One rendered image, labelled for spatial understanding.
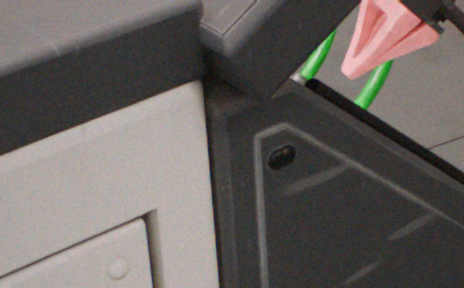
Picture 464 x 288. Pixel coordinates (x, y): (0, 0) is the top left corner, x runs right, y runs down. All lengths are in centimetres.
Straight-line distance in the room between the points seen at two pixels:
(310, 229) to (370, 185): 3
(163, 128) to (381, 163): 12
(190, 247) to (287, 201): 5
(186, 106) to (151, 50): 3
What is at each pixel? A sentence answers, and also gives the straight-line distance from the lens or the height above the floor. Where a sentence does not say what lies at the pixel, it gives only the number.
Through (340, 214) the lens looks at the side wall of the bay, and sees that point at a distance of 56.
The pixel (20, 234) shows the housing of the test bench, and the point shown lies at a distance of 47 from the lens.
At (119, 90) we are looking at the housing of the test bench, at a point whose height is 147.
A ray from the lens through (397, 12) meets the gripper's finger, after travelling 101.
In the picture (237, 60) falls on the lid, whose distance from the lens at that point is 47.
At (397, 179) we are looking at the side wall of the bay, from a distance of 58.
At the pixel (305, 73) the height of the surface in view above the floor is 112.
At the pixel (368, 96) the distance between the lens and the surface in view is 118.
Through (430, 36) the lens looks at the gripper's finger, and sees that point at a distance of 103.
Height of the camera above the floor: 169
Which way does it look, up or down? 33 degrees down
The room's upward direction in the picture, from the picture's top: 2 degrees counter-clockwise
